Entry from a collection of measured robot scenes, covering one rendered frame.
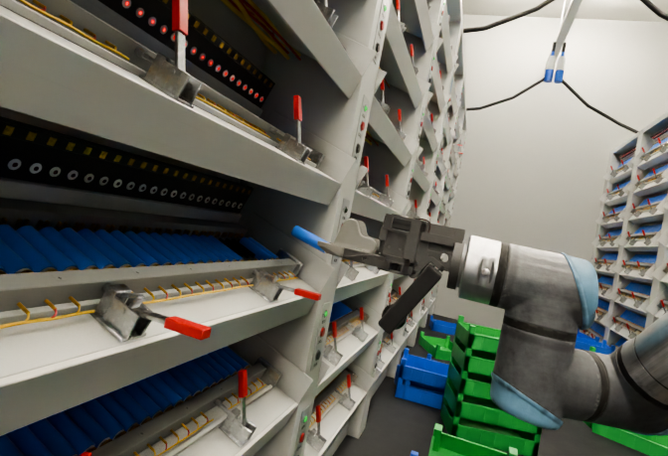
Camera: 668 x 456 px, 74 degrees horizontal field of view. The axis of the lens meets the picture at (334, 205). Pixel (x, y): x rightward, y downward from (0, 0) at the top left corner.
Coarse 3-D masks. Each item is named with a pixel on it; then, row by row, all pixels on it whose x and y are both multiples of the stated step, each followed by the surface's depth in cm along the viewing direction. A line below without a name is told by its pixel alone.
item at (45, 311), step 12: (288, 276) 75; (180, 288) 47; (204, 288) 51; (216, 288) 54; (96, 300) 37; (144, 300) 42; (0, 312) 29; (12, 312) 30; (36, 312) 31; (48, 312) 32; (60, 312) 33; (72, 312) 34
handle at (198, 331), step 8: (136, 296) 36; (144, 296) 36; (136, 304) 36; (136, 312) 35; (144, 312) 35; (152, 312) 36; (152, 320) 35; (160, 320) 35; (168, 320) 34; (176, 320) 34; (184, 320) 35; (168, 328) 34; (176, 328) 34; (184, 328) 34; (192, 328) 34; (200, 328) 34; (208, 328) 34; (192, 336) 34; (200, 336) 34; (208, 336) 34
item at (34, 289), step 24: (192, 264) 50; (216, 264) 55; (240, 264) 60; (264, 264) 66; (288, 264) 74; (0, 288) 29; (24, 288) 30; (48, 288) 32; (72, 288) 34; (96, 288) 36; (144, 288) 42; (168, 288) 46; (192, 288) 48; (24, 312) 30
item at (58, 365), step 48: (0, 192) 40; (48, 192) 44; (96, 192) 50; (288, 240) 80; (240, 288) 59; (0, 336) 28; (48, 336) 31; (96, 336) 34; (144, 336) 37; (240, 336) 55; (0, 384) 25; (48, 384) 29; (96, 384) 33; (0, 432) 27
